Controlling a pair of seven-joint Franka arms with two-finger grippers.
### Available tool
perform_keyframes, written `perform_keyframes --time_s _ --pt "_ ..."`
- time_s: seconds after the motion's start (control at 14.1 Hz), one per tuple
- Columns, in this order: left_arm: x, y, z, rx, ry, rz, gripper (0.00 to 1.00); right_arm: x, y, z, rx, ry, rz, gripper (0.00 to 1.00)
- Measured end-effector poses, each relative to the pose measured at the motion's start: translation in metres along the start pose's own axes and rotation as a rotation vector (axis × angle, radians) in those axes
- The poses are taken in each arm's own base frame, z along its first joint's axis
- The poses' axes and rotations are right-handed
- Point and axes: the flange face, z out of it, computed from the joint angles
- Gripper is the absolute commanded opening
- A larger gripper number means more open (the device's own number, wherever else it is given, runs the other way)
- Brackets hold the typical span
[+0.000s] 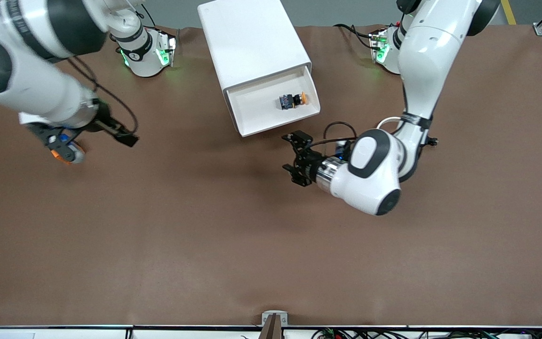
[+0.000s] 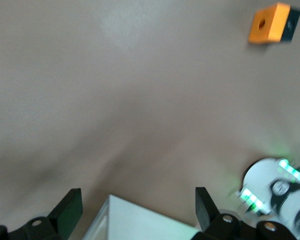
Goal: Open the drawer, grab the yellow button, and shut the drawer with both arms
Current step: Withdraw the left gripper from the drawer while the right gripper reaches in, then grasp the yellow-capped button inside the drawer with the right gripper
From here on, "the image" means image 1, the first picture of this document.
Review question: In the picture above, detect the orange push button black body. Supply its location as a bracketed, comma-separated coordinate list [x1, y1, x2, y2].
[279, 92, 309, 112]

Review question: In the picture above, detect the brown table cover mat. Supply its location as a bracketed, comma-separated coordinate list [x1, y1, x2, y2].
[0, 24, 542, 328]

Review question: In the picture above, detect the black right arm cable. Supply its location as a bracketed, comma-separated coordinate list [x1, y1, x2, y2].
[66, 56, 139, 137]

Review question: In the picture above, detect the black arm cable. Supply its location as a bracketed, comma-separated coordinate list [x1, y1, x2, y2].
[66, 56, 139, 137]
[309, 121, 359, 153]

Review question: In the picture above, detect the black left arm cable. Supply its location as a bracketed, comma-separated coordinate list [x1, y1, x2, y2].
[309, 121, 359, 153]

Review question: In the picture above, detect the black base cable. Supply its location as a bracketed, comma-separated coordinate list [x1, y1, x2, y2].
[333, 23, 377, 48]

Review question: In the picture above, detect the grey metal bracket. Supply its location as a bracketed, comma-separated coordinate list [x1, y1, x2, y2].
[261, 310, 288, 326]

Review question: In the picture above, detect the white table edge rail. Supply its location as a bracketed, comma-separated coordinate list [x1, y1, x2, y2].
[0, 326, 542, 339]

